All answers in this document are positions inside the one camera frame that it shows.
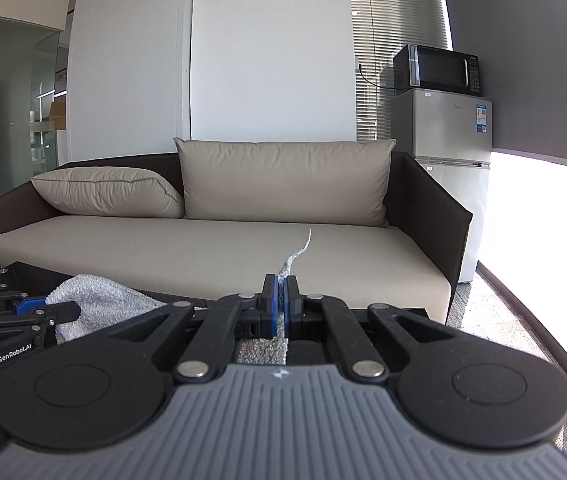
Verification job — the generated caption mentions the grey window blinds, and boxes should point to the grey window blinds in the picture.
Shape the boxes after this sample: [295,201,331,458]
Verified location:
[347,0,453,144]

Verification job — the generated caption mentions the silver small fridge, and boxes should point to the silver small fridge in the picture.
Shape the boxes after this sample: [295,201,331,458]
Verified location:
[390,88,493,284]

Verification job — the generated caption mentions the cardboard box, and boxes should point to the cardboard box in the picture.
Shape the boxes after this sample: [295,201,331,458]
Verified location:
[50,101,70,131]

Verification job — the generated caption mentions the black microwave power cable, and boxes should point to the black microwave power cable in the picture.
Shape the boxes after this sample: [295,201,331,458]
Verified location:
[358,62,395,92]

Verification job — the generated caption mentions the black microwave oven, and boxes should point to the black microwave oven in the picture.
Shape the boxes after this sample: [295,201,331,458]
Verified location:
[392,44,481,97]

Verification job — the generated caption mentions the white board panel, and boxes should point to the white board panel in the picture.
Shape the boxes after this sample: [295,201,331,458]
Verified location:
[188,0,359,144]
[66,0,195,167]

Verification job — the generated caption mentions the beige and brown sofa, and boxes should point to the beige and brown sofa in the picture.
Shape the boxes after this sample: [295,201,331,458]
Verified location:
[0,151,474,327]

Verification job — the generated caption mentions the grey terry towel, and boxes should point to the grey terry towel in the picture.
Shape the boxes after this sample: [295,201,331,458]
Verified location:
[45,228,313,367]

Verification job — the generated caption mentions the large beige back cushion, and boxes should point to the large beige back cushion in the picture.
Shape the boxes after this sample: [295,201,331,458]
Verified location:
[174,137,397,229]

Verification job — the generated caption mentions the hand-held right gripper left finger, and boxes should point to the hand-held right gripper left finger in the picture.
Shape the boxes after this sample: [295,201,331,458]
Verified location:
[106,274,284,384]

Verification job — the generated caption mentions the small beige pillow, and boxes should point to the small beige pillow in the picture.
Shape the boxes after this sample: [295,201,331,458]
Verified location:
[30,166,186,220]

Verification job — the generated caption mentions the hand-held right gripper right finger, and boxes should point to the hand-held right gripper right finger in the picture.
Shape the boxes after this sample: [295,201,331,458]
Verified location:
[286,275,453,384]

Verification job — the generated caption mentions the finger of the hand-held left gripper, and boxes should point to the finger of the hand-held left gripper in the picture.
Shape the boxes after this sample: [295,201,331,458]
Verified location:
[0,281,47,317]
[0,301,82,347]

